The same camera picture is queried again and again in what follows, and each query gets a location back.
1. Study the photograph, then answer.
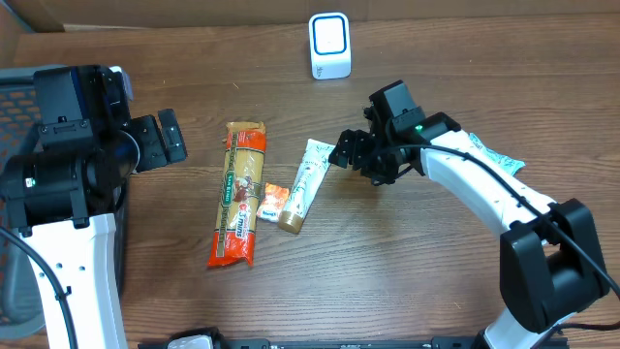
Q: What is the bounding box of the white cream tube gold cap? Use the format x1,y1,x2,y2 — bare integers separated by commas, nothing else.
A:
278,139,335,234

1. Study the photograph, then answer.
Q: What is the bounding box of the small orange snack packet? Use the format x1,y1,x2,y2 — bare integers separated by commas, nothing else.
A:
257,182,290,223

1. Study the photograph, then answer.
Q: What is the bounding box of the orange spaghetti pack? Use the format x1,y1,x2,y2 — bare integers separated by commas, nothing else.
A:
207,121,266,268

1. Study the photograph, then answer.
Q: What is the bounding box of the teal wet wipes pack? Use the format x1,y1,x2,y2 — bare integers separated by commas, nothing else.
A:
469,133,526,176

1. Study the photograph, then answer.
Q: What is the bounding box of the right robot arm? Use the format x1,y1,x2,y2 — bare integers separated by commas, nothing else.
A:
328,80,619,348

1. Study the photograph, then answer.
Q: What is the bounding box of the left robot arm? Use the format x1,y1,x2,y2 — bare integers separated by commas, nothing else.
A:
1,65,187,348

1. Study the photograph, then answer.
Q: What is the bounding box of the grey plastic basket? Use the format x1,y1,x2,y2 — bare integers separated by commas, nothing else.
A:
1,66,128,340

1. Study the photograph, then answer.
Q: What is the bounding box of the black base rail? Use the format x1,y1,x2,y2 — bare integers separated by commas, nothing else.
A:
138,336,571,349

